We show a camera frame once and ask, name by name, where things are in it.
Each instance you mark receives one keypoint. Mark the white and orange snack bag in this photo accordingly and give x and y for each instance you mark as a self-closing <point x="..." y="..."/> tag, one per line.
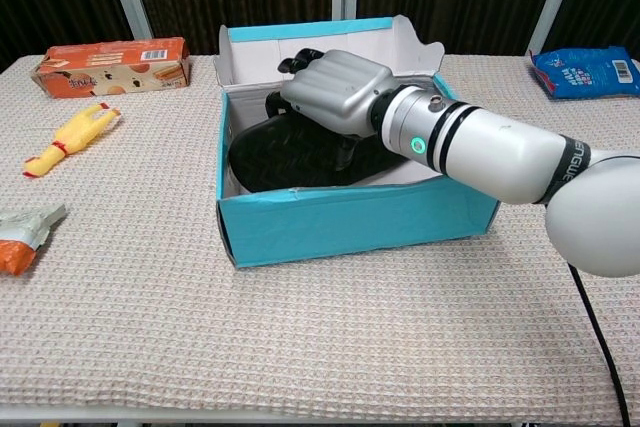
<point x="20" y="242"/>

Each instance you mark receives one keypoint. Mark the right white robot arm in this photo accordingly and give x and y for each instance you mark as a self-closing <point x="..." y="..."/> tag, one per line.
<point x="500" y="152"/>

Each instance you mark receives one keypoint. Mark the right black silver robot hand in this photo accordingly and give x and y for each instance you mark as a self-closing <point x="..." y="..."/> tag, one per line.
<point x="340" y="92"/>

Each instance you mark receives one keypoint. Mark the yellow rubber chicken toy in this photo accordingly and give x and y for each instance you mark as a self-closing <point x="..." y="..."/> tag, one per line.
<point x="70" y="139"/>

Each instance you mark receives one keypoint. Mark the beige waffle-weave tablecloth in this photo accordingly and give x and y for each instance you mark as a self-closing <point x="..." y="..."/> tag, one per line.
<point x="150" y="297"/>

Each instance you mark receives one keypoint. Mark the blue snack bag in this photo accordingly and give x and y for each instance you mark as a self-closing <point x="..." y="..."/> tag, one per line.
<point x="585" y="72"/>

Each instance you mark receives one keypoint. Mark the orange biscuit box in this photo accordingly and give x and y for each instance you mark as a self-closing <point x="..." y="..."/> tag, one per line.
<point x="110" y="69"/>

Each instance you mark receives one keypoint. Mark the black shoe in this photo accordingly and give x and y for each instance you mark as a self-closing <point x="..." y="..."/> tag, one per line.
<point x="290" y="157"/>

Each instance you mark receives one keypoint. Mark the teal cardboard shoe box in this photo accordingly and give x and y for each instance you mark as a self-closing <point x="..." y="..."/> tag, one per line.
<point x="325" y="224"/>

